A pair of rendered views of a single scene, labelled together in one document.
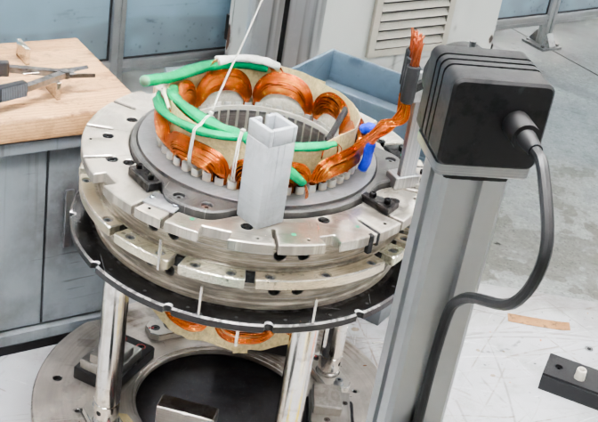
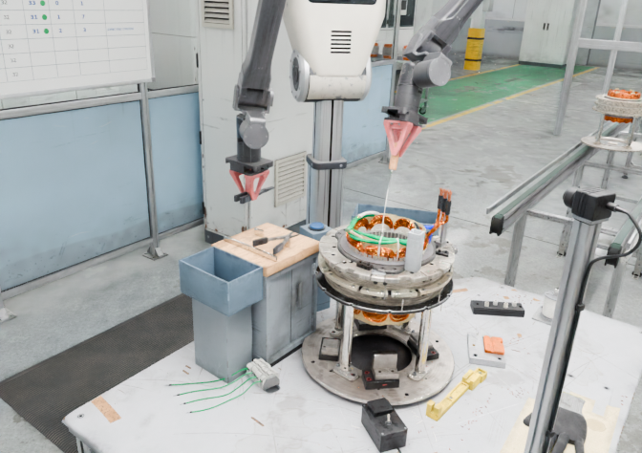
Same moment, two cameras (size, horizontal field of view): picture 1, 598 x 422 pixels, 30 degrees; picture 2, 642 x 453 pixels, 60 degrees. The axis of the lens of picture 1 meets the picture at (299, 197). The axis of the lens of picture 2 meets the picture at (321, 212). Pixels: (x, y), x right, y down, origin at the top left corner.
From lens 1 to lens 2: 0.58 m
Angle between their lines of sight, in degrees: 16
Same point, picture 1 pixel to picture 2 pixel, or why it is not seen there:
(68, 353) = (309, 351)
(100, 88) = (298, 239)
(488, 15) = not seen: hidden behind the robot
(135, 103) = (328, 240)
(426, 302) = (584, 264)
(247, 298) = (414, 300)
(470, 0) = not seen: hidden behind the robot
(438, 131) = (589, 212)
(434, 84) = (582, 200)
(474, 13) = not seen: hidden behind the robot
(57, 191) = (294, 285)
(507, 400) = (466, 321)
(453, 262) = (588, 249)
